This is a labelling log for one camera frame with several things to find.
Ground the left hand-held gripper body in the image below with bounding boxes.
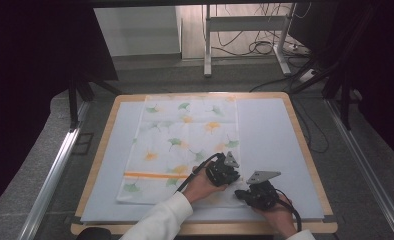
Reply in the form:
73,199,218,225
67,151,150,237
204,151,242,188

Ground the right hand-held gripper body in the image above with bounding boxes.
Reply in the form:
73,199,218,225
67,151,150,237
239,170,283,212

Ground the white leaf-print cloth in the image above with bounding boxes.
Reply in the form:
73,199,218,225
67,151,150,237
116,93,250,209

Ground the person's left hand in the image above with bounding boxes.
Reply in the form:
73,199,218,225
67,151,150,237
181,164,230,205

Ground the person's right hand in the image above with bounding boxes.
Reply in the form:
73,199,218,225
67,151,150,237
252,192,295,239

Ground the wooden table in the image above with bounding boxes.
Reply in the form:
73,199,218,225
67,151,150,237
70,91,339,236

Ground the white table mat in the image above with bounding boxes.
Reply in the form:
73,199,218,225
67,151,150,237
79,97,326,224

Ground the white power strip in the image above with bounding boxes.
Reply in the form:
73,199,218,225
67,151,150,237
297,67,320,84

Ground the black metal stand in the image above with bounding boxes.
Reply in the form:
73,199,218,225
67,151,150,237
67,73,123,132
290,6,380,132

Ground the black floor plate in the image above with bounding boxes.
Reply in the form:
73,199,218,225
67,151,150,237
71,132,95,156

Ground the dark rounded object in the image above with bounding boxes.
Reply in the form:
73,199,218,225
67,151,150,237
75,227,113,240

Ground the white cabinet panel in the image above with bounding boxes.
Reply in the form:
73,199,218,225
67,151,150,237
92,5,183,58

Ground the dark curtain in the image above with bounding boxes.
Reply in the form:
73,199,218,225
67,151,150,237
289,0,394,168
0,0,119,218

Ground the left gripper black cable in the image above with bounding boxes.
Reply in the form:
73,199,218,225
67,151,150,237
174,152,225,195

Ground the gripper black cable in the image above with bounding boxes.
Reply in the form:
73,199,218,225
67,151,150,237
174,152,225,195
274,187,303,233

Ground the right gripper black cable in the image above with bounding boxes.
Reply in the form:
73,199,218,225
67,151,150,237
274,187,303,233

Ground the thin black floor cable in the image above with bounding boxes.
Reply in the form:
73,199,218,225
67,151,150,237
292,95,331,155

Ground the aluminium floor rail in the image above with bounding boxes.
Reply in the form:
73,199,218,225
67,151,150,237
17,100,92,240
324,98,394,240

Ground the tangle of black floor cables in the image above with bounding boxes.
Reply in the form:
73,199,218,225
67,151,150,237
214,3,313,58

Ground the white desk frame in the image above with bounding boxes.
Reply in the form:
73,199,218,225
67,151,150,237
202,3,297,79

